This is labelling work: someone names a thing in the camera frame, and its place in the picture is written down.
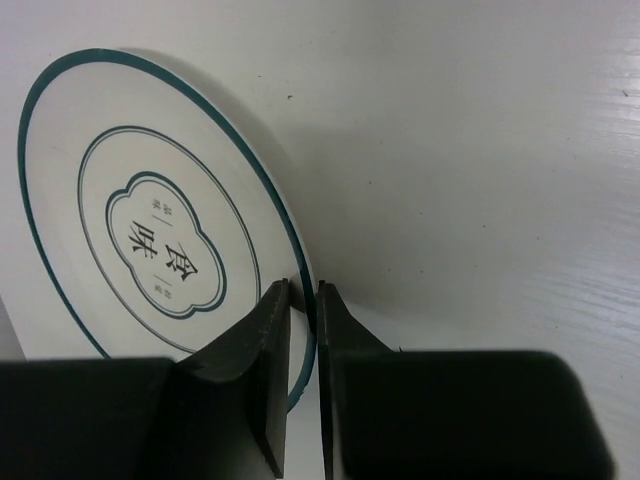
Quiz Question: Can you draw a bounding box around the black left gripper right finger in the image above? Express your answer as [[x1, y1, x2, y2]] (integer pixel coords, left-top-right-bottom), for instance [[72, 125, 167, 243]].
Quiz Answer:
[[316, 282, 400, 479]]

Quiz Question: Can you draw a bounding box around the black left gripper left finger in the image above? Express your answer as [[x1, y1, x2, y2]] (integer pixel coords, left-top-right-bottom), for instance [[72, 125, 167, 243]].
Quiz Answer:
[[169, 280, 291, 475]]

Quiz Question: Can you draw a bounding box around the white plate teal rim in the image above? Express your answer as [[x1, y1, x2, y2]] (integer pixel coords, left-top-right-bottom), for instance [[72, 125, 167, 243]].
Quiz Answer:
[[17, 48, 315, 405]]

